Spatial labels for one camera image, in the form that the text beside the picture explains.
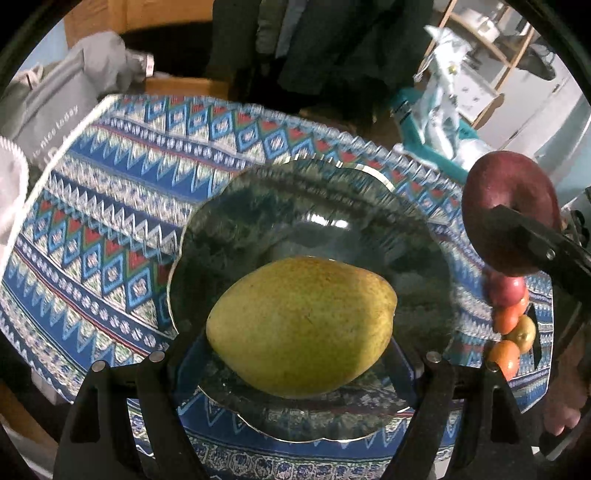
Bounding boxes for wooden louvered cabinet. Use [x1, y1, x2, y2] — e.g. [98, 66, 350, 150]
[65, 0, 213, 47]

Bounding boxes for white cloth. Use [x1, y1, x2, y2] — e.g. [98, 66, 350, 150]
[0, 136, 31, 259]

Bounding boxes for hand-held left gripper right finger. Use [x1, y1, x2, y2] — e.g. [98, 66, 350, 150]
[379, 340, 542, 480]

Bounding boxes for wooden box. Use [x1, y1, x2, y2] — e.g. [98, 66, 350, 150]
[145, 78, 232, 100]

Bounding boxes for wooden shelf rack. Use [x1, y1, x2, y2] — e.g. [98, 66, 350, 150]
[416, 0, 539, 130]

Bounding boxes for person's right hand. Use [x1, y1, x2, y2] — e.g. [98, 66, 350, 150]
[541, 348, 591, 437]

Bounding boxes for teal plastic bin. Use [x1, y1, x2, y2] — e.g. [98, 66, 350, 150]
[390, 88, 481, 181]

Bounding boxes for dark glass plate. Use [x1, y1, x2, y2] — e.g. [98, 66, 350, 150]
[167, 159, 458, 444]

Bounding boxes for dark hanging coats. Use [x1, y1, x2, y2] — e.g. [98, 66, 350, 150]
[203, 0, 435, 112]

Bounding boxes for yellow pear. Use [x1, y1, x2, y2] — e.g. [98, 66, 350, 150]
[508, 315, 537, 355]

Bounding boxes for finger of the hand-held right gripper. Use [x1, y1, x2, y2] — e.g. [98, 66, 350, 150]
[480, 204, 591, 315]

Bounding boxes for grey fabric bag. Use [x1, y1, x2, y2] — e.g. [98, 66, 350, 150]
[0, 32, 153, 167]

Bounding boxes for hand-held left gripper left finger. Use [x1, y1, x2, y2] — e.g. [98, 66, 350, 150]
[53, 318, 218, 480]

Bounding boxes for small red apple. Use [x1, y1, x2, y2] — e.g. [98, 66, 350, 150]
[485, 270, 529, 308]

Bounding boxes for blue patterned tablecloth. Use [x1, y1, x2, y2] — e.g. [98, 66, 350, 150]
[0, 93, 555, 480]

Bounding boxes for orange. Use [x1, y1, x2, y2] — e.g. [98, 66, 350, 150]
[492, 300, 529, 335]
[487, 340, 520, 381]

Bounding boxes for large dark red apple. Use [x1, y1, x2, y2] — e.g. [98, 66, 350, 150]
[462, 150, 563, 278]

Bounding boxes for white plastic bag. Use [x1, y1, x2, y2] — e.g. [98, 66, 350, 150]
[392, 25, 499, 171]

